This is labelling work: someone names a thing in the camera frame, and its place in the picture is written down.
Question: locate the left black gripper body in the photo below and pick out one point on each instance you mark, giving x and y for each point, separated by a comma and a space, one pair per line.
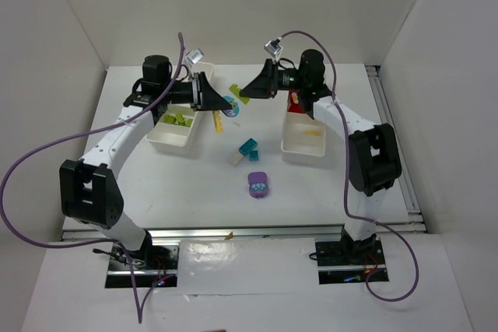
197, 91

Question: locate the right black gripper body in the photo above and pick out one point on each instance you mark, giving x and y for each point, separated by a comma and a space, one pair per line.
275, 78

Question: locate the green 2x4 lego brick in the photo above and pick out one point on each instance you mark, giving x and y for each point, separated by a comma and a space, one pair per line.
235, 90

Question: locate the green 2x3 lego brick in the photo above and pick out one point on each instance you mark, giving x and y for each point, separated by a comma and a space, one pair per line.
179, 117

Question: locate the green sloped lego brick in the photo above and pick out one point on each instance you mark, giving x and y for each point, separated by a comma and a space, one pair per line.
169, 119

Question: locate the yellow small lego brick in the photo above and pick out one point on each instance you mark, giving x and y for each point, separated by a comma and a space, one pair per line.
312, 133

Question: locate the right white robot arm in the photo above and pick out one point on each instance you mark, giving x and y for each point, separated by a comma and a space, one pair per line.
372, 162

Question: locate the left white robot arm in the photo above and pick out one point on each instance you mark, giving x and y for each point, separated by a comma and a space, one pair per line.
88, 186

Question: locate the left white divided bin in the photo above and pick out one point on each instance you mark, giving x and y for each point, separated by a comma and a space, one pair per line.
178, 125

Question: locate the white divided bin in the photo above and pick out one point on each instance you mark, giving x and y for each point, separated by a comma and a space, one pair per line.
298, 148
178, 125

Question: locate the right white divided bin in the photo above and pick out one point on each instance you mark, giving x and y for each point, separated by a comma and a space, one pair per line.
298, 148

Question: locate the teal 2x4 lego brick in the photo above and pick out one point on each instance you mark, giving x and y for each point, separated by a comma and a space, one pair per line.
247, 147

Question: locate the white lego brick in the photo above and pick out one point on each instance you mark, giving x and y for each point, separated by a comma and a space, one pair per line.
235, 158

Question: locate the teal 2x2 lego brick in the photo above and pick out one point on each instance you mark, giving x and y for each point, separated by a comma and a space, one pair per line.
253, 155

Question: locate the purple flower lego box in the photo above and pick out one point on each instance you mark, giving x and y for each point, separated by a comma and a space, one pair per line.
258, 184

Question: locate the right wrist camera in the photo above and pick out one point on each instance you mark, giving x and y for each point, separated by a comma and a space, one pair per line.
273, 48

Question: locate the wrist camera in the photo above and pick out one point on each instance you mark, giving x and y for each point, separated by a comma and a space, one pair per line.
273, 48
193, 57

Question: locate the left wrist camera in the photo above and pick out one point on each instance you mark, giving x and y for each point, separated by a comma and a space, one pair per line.
193, 57

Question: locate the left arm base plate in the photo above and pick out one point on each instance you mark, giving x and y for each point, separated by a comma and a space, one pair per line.
161, 268

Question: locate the aluminium rail front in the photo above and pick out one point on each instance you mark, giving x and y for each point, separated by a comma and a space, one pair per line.
240, 233

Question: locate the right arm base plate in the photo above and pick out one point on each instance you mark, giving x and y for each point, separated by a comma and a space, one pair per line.
335, 267

